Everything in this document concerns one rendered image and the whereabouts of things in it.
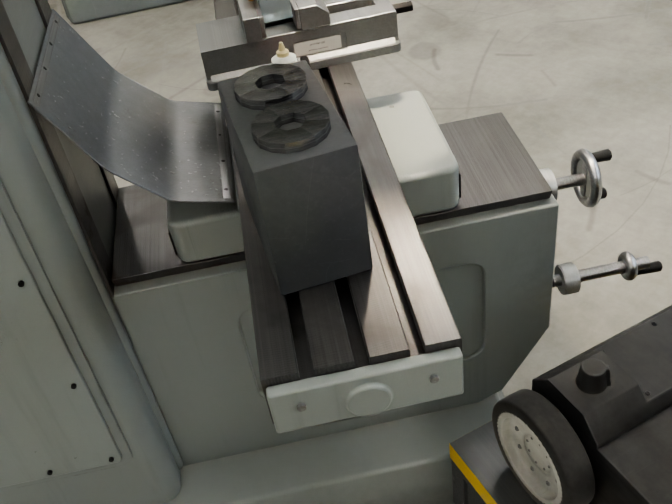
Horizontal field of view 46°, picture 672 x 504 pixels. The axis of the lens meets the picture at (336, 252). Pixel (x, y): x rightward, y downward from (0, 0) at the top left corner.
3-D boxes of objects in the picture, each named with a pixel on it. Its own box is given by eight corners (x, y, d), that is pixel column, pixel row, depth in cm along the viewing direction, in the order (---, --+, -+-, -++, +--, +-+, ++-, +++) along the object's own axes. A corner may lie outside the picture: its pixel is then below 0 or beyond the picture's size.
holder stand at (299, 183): (325, 175, 114) (305, 48, 101) (374, 269, 98) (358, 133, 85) (244, 197, 113) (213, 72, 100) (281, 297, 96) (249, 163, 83)
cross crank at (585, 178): (592, 180, 163) (597, 132, 155) (617, 215, 154) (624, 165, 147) (517, 196, 162) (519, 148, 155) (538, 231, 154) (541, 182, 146)
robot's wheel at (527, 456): (591, 526, 125) (603, 453, 112) (566, 542, 124) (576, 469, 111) (513, 437, 139) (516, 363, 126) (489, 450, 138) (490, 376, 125)
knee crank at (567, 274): (652, 260, 157) (656, 237, 153) (667, 280, 152) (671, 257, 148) (545, 282, 156) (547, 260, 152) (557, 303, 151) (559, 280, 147)
